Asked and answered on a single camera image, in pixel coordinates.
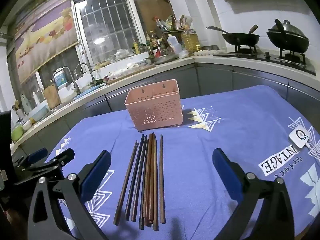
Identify long wooden cutting board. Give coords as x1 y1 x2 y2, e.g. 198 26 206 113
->
107 64 156 83

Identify grey kitchen cabinets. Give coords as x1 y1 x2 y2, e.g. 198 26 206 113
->
11 64 320 160

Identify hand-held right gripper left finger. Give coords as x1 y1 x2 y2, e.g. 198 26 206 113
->
27 150 112 240

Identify green bowl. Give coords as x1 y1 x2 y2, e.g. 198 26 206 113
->
11 125 24 142

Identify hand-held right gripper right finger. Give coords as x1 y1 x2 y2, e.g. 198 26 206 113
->
212 148 296 240

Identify black wok with metal lid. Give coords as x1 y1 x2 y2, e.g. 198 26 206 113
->
266 19 310 54

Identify black wok with wooden handle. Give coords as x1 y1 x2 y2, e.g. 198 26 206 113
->
206 24 260 46

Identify small wooden cutting board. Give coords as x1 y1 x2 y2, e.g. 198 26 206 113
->
43 84 62 110

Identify small white square device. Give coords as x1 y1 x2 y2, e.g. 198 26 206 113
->
289 129 313 148

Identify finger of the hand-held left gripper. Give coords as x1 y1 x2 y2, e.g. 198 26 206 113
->
14 149 75 186
12 148 48 173

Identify fruit print wall poster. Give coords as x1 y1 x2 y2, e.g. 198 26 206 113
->
13 6 81 82

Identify row of wooden chopsticks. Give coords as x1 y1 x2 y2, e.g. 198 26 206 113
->
113 133 166 231

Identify light blue basin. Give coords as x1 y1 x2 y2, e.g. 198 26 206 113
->
31 103 50 122

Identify rack with bags and utensils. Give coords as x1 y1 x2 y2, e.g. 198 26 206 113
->
152 14 193 33

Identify white blue-label container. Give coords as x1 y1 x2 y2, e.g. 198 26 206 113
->
53 68 68 88

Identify cluster of condiment bottles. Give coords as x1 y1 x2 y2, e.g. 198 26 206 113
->
132 31 167 56

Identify metal faucet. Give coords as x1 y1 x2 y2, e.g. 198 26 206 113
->
52 66 81 95
74 63 96 83

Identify large yellow oil bottle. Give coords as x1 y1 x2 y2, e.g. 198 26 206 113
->
181 29 202 53

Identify barred window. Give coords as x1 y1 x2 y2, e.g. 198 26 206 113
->
71 0 142 64

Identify black gas stove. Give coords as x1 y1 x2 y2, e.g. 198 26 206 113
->
212 44 317 76

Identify pink perforated utensil basket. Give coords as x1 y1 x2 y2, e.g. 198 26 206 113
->
124 79 184 132

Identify tray of white eggs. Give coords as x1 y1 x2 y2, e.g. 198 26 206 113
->
192 50 227 56

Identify white plastic bottle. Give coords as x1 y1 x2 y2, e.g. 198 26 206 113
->
21 94 31 111

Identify blue printed tablecloth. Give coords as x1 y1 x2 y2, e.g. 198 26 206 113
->
44 85 320 240

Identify white plastic jug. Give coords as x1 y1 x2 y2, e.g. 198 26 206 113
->
167 35 181 54

